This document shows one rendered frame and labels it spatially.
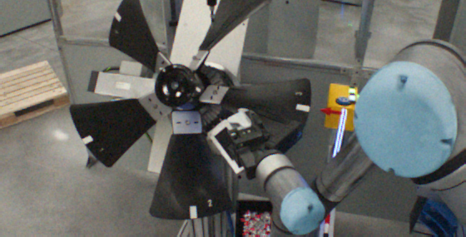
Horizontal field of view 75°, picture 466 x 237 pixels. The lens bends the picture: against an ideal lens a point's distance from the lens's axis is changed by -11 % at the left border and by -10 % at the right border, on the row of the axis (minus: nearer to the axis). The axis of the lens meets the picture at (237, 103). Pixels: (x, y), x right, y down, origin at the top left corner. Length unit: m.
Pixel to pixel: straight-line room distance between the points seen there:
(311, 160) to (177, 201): 1.13
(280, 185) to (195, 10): 0.83
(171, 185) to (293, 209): 0.41
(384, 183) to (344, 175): 1.35
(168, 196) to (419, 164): 0.67
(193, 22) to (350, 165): 0.83
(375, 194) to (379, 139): 1.67
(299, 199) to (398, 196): 1.52
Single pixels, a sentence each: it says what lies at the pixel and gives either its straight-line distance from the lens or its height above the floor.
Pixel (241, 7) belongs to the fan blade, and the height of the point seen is 1.39.
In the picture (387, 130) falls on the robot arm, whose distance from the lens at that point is 0.38.
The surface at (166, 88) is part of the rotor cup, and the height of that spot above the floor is 1.21.
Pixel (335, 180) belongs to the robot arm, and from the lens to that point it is 0.68.
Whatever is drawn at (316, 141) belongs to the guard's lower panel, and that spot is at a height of 0.55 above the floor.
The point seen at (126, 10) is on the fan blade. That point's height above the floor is 1.37.
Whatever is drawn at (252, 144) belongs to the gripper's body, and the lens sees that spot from 0.72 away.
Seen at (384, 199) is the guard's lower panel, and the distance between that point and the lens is 2.09.
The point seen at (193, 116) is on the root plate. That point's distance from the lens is 0.95.
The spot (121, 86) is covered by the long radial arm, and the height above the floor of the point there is 1.11.
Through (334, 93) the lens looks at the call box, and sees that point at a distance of 1.20.
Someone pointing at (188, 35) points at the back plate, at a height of 1.22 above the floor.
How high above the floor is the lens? 1.64
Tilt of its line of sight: 31 degrees down
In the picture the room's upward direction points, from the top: straight up
